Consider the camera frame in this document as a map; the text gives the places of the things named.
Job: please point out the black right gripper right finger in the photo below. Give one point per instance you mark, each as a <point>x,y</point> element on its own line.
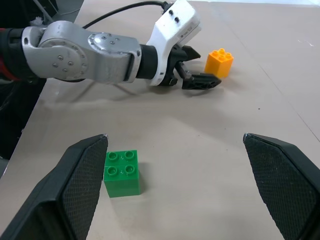
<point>287,185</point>

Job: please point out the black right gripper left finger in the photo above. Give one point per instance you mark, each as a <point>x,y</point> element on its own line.
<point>57,195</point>

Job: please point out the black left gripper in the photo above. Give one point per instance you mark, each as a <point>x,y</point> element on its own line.
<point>176,56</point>

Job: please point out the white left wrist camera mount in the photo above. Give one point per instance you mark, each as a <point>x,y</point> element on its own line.
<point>172,27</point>

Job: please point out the green toy building cube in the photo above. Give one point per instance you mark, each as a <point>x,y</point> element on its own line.
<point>122,172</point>

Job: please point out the orange toy building cube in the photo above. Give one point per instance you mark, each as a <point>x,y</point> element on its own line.
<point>220,62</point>

